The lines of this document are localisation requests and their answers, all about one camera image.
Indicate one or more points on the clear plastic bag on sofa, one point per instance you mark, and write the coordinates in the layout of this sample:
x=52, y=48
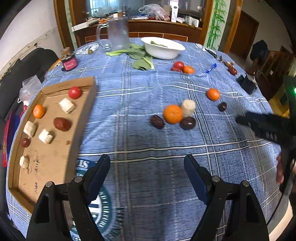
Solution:
x=30, y=87

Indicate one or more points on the green leafy vegetable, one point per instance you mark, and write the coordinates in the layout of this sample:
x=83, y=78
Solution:
x=142, y=60

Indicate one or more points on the person's right hand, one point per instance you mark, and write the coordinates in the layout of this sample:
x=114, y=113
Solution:
x=279, y=172

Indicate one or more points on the dark round fruit right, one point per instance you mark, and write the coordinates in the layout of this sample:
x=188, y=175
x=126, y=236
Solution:
x=222, y=106

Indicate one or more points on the dark purple passion fruit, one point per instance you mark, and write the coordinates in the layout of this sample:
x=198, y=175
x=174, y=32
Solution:
x=188, y=123

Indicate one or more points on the black leather sofa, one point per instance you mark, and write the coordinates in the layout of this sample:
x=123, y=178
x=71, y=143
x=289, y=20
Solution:
x=36, y=63

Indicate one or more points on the large red jujube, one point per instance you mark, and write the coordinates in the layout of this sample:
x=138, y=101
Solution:
x=62, y=124

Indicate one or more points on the black pouch with keys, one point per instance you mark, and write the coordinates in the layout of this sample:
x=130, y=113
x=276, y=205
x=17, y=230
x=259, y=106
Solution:
x=247, y=83

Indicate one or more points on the beige cut piece large front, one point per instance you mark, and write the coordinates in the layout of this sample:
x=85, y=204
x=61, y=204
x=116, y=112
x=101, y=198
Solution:
x=66, y=105

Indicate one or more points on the red blue gift bag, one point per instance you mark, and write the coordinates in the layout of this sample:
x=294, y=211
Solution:
x=9, y=132

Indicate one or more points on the large red tomato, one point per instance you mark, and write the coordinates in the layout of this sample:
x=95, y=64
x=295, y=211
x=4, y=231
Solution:
x=74, y=92

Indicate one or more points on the small red tomato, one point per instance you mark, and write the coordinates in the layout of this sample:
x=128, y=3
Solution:
x=179, y=65

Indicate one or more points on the white box on cabinet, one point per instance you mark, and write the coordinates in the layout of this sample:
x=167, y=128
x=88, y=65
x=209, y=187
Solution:
x=174, y=10

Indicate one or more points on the brown cardboard box tray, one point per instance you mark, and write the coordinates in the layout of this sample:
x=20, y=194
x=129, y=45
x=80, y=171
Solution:
x=54, y=162

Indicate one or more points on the clear glass pitcher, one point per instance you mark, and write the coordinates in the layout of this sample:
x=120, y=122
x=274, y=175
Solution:
x=117, y=31

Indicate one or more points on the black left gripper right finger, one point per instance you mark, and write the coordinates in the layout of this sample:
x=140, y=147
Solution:
x=213, y=192

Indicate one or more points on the blue marker pen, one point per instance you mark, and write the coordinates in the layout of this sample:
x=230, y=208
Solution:
x=211, y=68

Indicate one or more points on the brown figurine keychain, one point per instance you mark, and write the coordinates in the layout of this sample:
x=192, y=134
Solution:
x=230, y=66

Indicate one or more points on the white bowl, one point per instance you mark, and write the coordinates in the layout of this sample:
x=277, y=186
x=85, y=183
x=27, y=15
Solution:
x=162, y=48

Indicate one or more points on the dark jujube near tangerine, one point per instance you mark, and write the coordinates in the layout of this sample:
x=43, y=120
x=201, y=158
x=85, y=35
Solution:
x=157, y=122

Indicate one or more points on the small orange tomato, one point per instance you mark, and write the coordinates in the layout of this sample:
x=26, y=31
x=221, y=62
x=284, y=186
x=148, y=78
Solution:
x=188, y=70

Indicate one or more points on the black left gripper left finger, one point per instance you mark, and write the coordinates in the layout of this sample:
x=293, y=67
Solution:
x=82, y=190

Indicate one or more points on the orange tangerine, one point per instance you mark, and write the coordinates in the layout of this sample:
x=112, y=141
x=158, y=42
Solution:
x=213, y=94
x=173, y=114
x=39, y=111

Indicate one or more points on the dark jar with pink label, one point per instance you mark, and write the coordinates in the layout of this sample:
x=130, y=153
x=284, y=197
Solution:
x=69, y=62

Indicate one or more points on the wooden cabinet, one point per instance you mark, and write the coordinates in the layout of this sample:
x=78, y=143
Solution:
x=148, y=28

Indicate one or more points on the blue plaid tablecloth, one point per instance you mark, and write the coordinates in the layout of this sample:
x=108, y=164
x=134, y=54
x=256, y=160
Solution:
x=147, y=194

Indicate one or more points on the plastic bag on cabinet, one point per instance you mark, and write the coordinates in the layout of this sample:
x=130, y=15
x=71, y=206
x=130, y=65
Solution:
x=154, y=10

